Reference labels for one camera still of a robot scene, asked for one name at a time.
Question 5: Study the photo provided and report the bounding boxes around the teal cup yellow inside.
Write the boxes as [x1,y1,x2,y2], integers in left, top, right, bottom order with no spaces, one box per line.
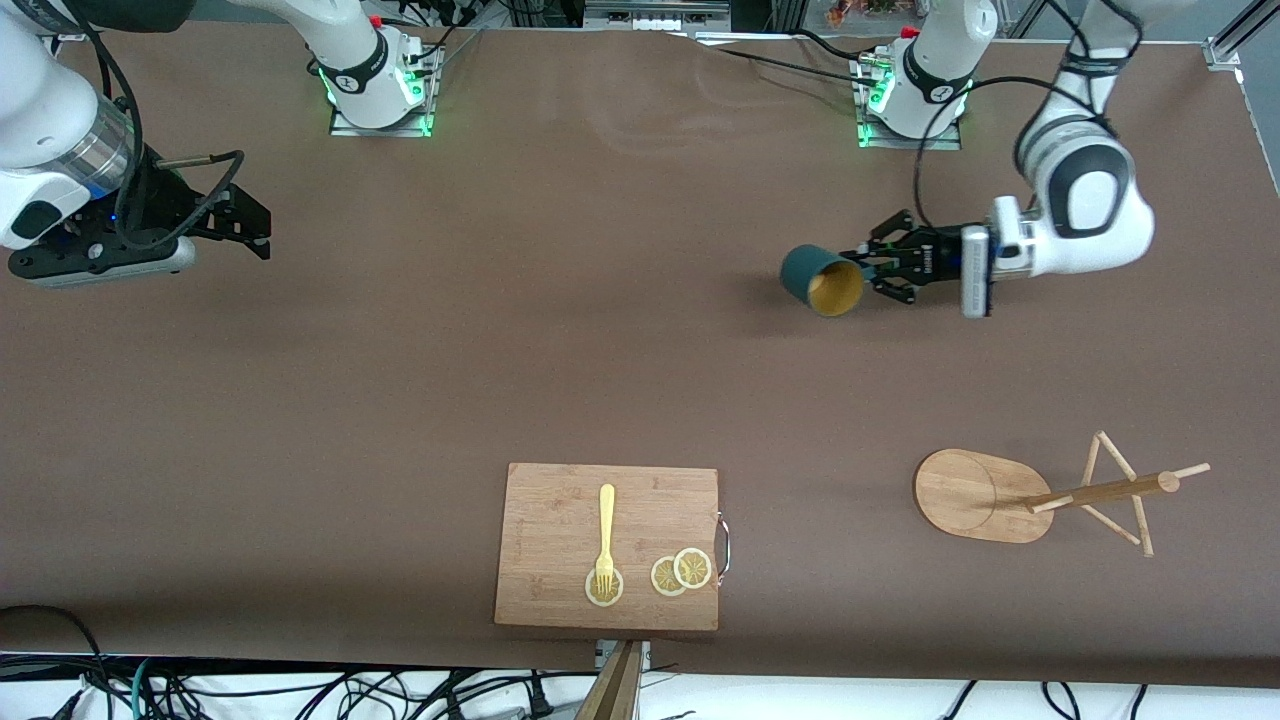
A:
[780,243,865,319]

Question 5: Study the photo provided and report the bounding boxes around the wooden mug rack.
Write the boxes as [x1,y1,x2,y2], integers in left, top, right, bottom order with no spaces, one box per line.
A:
[913,430,1212,559]

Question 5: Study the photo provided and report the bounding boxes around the brown table cover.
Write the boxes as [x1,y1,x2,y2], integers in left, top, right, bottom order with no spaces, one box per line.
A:
[0,20,1280,691]

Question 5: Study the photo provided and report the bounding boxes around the white power strip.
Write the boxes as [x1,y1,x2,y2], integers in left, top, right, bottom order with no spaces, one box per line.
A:
[585,0,731,31]

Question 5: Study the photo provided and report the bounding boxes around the yellow plastic fork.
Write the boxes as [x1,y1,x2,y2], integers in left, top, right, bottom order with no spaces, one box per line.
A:
[595,484,617,597]

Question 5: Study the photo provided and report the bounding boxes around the wooden cutting board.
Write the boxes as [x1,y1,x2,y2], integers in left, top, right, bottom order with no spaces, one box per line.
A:
[494,462,733,633]

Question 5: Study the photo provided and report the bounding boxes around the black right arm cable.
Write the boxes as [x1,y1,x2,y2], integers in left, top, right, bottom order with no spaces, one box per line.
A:
[40,20,246,251]

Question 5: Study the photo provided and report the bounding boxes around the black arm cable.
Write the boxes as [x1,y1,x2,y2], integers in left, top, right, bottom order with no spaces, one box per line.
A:
[910,0,1141,236]
[40,20,246,251]

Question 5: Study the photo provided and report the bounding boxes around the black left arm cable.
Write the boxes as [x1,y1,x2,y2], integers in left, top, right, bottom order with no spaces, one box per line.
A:
[910,0,1141,236]

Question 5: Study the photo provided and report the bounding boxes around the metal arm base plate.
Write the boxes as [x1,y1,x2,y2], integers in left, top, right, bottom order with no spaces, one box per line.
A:
[855,55,964,152]
[328,35,438,139]

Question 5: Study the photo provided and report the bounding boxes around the long black base cable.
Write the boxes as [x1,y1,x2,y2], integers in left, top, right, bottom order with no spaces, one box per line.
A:
[690,30,881,91]

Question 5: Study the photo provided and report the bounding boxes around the aluminium frame profile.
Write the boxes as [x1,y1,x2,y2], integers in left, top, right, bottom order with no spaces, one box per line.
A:
[1205,0,1280,71]

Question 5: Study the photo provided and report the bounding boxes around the black looped floor cable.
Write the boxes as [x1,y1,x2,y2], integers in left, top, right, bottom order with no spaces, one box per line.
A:
[0,604,111,720]

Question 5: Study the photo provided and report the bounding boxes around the metal post bracket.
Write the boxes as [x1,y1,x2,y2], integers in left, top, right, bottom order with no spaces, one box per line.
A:
[595,640,653,673]

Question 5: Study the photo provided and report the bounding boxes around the wooden post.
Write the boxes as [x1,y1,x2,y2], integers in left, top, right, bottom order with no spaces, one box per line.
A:
[575,640,643,720]

